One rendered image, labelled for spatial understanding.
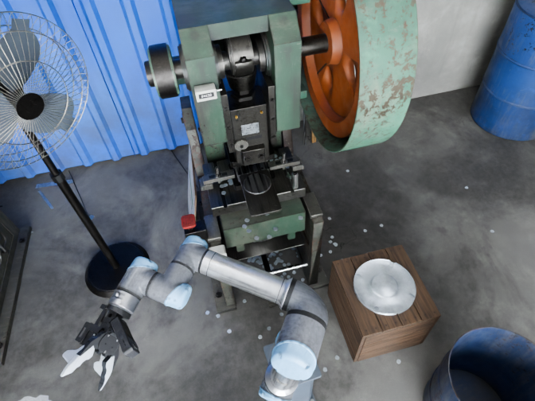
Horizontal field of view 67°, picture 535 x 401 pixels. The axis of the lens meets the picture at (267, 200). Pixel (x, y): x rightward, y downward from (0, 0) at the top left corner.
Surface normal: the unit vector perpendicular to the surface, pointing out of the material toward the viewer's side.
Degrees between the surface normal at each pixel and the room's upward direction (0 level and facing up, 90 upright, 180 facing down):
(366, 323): 0
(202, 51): 45
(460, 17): 90
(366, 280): 0
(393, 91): 86
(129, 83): 90
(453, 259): 0
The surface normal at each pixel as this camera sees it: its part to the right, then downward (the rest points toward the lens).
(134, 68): 0.25, 0.74
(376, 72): 0.22, 0.53
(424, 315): -0.04, -0.64
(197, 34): 0.14, 0.07
